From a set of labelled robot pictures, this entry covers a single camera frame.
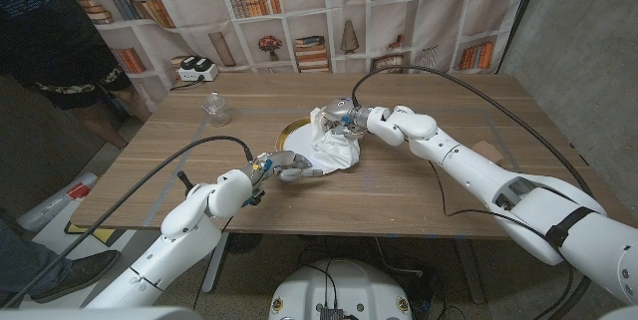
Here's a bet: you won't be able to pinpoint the white plastic plate gold rim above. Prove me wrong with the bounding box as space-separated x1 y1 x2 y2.
274 117 361 176

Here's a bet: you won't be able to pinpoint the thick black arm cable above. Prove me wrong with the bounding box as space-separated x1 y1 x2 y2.
2 135 256 309
350 64 595 197

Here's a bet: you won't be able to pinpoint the printed bookshelf backdrop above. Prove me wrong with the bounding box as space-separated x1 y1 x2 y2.
52 0 542 112

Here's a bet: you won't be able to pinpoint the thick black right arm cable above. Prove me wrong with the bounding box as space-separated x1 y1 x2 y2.
350 64 595 197

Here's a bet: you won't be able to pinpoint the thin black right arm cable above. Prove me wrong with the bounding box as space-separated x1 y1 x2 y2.
428 160 552 242

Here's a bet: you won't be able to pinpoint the white power strip black plugs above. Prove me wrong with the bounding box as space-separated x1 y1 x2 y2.
176 55 220 84

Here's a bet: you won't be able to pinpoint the seated person in jeans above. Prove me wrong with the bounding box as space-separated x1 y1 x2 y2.
0 214 122 306

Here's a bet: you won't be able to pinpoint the brown sponge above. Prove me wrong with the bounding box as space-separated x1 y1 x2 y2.
472 140 505 165

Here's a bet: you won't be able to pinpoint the white cloth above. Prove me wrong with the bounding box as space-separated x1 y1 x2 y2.
308 107 362 173

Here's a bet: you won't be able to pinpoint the standing person in black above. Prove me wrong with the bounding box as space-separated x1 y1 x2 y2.
0 0 154 150

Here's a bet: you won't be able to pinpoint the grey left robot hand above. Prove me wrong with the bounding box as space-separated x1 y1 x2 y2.
248 149 325 189

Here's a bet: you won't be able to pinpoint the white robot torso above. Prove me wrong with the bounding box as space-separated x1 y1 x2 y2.
267 258 414 320

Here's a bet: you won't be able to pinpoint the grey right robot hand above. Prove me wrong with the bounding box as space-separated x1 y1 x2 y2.
318 98 373 138

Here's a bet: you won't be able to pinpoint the black backdrop stand pole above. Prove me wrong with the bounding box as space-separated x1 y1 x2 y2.
495 0 548 75

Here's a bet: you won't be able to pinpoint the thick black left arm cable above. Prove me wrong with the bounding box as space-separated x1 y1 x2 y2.
2 135 256 309

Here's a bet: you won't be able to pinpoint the clear glass jar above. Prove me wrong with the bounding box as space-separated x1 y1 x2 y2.
200 91 233 129

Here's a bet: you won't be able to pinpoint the white cylinder red label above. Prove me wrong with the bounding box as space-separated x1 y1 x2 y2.
17 169 99 234

